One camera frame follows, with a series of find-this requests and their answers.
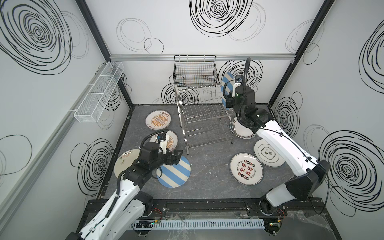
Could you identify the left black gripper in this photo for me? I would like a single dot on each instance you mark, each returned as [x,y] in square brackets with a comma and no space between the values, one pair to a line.
[173,156]

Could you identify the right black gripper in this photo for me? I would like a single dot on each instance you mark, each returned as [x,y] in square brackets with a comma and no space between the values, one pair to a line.
[229,101]

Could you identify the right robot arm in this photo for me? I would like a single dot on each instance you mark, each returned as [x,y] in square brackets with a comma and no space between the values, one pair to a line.
[309,173]

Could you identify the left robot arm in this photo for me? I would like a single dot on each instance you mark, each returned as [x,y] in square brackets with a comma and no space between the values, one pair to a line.
[129,202]

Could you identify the steel two-tier dish rack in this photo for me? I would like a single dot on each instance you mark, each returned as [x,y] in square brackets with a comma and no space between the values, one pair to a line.
[204,118]

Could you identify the orange sunburst plate near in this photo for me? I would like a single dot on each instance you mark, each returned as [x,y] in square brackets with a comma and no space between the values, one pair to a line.
[171,143]

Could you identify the orange sunburst plate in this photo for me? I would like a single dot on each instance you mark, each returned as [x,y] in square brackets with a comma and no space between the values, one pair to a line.
[171,143]
[158,120]

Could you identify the green rimmed white plate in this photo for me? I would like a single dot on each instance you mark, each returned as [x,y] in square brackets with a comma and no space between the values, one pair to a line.
[241,131]

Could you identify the orange sunburst plate far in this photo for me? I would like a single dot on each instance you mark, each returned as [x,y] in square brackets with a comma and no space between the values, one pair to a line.
[158,120]

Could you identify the cream floral plate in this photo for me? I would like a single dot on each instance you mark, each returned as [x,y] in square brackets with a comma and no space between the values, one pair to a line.
[125,160]

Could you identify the white plate green emblem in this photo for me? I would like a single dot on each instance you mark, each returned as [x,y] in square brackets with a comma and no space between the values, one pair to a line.
[267,155]

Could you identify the white plate red characters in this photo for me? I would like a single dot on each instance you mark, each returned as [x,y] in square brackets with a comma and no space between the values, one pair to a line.
[246,169]

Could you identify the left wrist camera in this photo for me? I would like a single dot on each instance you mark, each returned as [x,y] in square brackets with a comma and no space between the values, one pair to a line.
[163,141]

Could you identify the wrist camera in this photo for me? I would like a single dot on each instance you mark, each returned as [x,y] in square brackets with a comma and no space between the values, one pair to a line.
[237,82]
[163,141]

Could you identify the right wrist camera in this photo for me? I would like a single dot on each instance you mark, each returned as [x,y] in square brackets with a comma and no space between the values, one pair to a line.
[237,82]

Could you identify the dark wire mesh basket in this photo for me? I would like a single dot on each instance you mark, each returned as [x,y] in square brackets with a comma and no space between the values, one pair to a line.
[195,70]

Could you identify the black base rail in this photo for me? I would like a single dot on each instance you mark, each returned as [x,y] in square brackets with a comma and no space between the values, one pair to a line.
[250,206]

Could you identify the white slotted cable duct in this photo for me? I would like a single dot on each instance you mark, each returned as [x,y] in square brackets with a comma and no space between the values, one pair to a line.
[215,224]

